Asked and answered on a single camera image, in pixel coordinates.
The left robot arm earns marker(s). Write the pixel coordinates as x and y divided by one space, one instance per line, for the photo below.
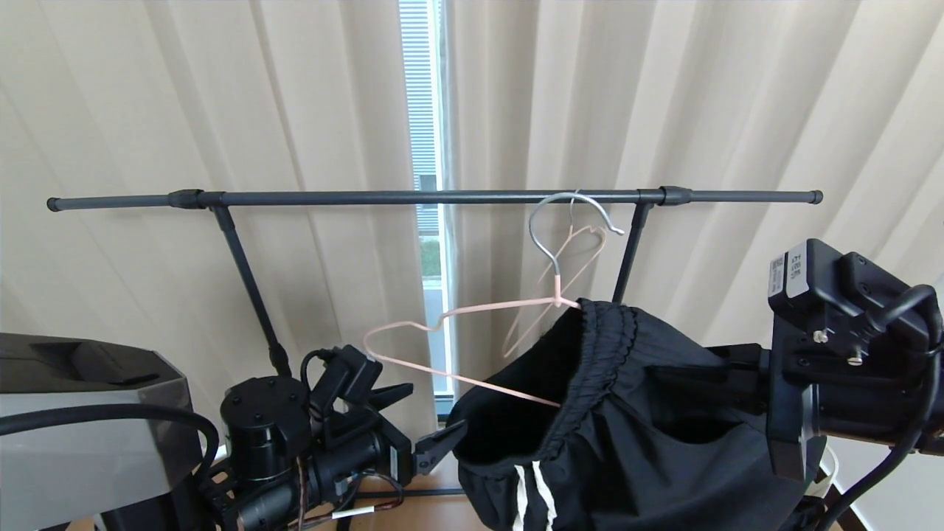
88 457

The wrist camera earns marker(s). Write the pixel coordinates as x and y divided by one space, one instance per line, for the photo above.
833 280
354 376

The black clothes rack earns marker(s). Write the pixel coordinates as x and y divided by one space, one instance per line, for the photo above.
442 197

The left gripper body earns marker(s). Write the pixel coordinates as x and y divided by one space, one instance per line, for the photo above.
361 461

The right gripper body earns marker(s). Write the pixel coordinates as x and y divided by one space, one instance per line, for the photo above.
870 405

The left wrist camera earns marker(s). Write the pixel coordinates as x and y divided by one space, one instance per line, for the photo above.
354 376

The beige curtain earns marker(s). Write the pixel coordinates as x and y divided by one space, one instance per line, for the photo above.
147 110
700 96

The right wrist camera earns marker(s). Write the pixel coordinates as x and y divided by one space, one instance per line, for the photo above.
833 280

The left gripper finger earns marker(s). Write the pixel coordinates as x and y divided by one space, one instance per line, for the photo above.
435 446
387 397

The pink clothes hanger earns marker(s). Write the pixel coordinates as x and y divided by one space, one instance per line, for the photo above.
557 286
529 324

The black shorts with white stripes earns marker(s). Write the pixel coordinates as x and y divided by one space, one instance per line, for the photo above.
649 457

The window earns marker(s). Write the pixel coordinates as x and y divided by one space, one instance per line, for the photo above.
420 74

